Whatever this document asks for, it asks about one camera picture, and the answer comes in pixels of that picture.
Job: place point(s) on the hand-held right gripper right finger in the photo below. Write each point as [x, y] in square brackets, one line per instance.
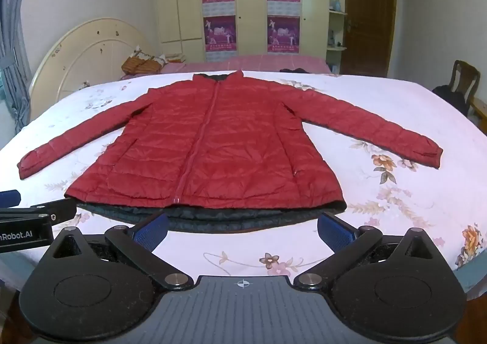
[336, 233]

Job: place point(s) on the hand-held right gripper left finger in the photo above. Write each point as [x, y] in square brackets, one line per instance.
[151, 234]

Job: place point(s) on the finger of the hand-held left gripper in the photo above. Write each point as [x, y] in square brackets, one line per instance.
[9, 198]
[57, 210]

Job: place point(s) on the red puffer jacket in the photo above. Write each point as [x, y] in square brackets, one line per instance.
[213, 146]

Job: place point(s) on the floral white bed sheet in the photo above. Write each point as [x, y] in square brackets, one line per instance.
[380, 127]

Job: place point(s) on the cream round headboard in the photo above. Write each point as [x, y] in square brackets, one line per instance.
[80, 59]

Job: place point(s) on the blue grey curtain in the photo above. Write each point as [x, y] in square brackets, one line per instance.
[13, 43]

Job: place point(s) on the black cloth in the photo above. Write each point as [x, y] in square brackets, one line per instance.
[295, 70]

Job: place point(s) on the dark bag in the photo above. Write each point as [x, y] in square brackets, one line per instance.
[451, 98]

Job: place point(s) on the stack of books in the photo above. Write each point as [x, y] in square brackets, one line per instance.
[175, 58]

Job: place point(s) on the wooden desk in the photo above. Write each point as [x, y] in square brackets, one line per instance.
[480, 110]

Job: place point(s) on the wooden chair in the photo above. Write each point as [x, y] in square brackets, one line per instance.
[466, 76]

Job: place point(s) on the cream open shelf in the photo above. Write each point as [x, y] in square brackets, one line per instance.
[338, 28]

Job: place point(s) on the brown wooden door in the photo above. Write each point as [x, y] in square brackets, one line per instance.
[371, 17]

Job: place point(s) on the blue bottle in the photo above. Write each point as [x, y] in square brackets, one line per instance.
[335, 5]

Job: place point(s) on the cream wardrobe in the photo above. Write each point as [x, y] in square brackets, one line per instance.
[251, 5]

